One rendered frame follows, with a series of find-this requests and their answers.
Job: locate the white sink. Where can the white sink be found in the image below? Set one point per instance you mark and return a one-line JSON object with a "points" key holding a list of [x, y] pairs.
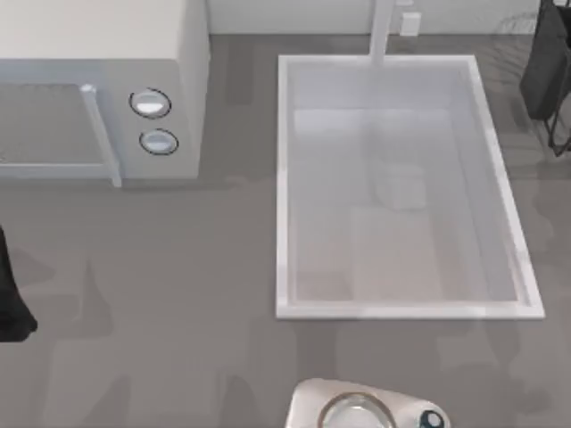
{"points": [[401, 249]]}

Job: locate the small microwave knob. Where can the small microwave knob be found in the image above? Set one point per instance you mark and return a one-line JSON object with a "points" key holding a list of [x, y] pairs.
{"points": [[158, 142]]}

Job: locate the large microwave knob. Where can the large microwave knob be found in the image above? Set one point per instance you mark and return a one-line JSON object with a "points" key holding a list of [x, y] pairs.
{"points": [[150, 103]]}

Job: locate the pale microwave oven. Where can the pale microwave oven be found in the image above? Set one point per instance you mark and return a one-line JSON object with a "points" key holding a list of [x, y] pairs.
{"points": [[187, 53]]}

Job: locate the tall white tap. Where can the tall white tap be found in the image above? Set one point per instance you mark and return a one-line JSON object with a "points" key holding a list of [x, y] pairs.
{"points": [[380, 31]]}

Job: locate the pale rounded appliance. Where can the pale rounded appliance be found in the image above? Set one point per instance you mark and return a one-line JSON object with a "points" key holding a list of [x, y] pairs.
{"points": [[370, 405]]}

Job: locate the white wall socket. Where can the white wall socket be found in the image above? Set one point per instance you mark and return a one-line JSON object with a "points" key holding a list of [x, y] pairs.
{"points": [[410, 23]]}

